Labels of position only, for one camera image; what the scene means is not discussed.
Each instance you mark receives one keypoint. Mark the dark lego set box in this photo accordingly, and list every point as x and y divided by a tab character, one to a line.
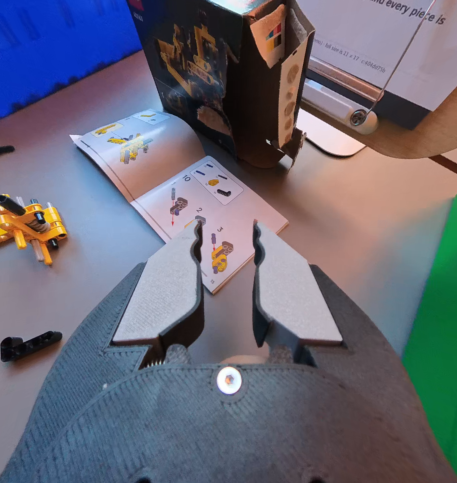
198	56

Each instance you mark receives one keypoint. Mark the white printed sign board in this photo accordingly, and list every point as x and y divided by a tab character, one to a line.
413	56

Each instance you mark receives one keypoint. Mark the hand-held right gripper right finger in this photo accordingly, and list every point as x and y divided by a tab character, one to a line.
289	290

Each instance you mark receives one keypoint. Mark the yellow lego assembly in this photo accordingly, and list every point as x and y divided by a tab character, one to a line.
21	222

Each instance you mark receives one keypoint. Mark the green plastic bin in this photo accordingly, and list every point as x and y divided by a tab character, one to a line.
447	302

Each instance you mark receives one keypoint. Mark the blue plastic bin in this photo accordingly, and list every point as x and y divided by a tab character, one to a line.
43	45

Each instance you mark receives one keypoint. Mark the black angled lego beam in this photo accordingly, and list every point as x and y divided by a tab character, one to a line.
28	344

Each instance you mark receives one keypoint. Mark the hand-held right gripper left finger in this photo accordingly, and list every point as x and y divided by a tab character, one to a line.
164	286

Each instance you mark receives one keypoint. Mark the curved wooden board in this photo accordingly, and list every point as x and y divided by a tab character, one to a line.
432	136

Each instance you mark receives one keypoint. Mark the white bracket with screw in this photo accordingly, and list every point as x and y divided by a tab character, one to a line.
338	105

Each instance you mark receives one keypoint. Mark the silver stand base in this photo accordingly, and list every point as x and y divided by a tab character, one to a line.
326	137

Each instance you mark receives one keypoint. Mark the lego instruction booklet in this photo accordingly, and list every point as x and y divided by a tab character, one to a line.
236	215

